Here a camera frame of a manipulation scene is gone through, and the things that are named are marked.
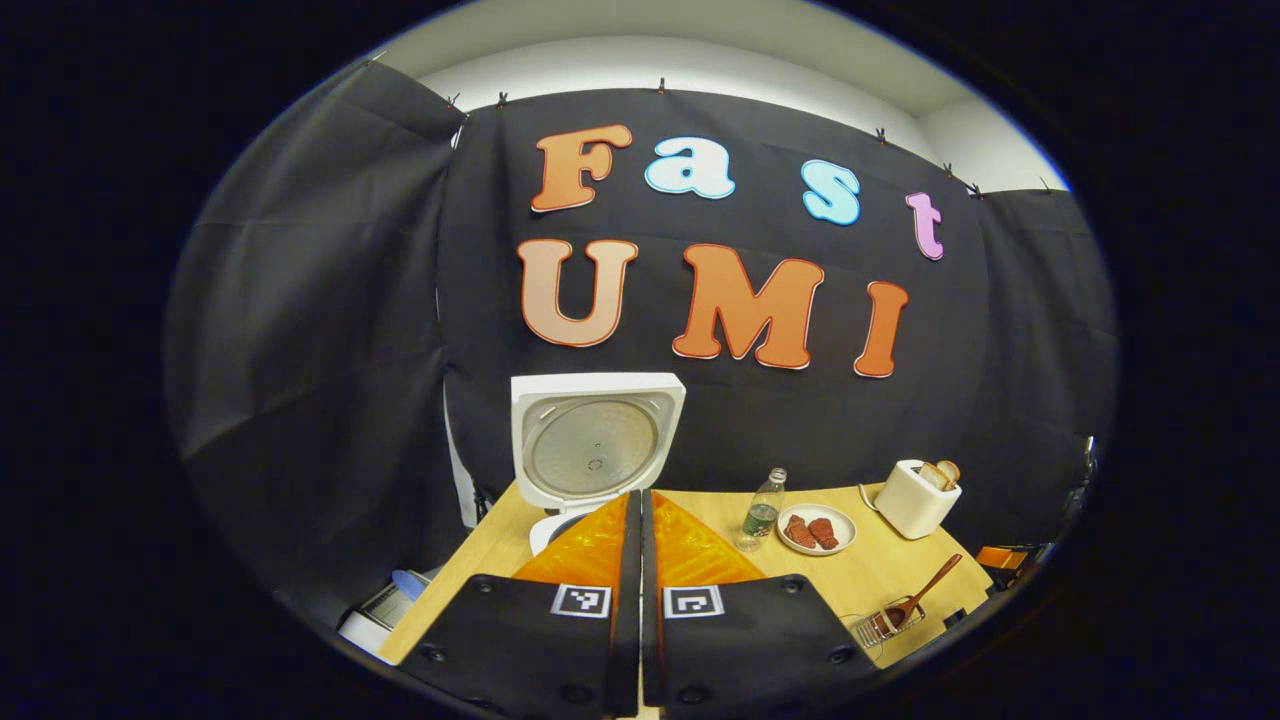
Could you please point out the white rice cooker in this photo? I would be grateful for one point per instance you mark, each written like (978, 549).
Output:
(590, 440)

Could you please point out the toast bread slice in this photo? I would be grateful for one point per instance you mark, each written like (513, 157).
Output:
(934, 477)
(949, 471)

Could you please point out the white round plate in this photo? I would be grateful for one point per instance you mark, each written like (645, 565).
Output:
(843, 522)

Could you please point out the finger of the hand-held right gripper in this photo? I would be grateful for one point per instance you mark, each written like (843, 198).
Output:
(1000, 556)

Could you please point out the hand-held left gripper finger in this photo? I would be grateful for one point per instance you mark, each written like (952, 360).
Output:
(650, 600)
(628, 600)

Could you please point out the black tripod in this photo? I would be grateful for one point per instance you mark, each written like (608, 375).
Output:
(485, 503)

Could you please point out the brown wooden spoon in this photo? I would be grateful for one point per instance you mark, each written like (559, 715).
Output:
(925, 590)

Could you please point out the red meat piece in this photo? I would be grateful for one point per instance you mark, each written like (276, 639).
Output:
(823, 533)
(799, 532)

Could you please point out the white box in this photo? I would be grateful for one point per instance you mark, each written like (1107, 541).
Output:
(375, 615)

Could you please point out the white toaster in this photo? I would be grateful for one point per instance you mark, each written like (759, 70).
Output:
(910, 505)

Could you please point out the clear plastic water bottle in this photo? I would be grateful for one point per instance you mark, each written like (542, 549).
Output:
(762, 515)

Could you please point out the black backdrop cloth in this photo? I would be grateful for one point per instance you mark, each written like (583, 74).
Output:
(330, 350)

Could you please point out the small black box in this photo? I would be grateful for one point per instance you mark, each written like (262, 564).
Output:
(954, 618)

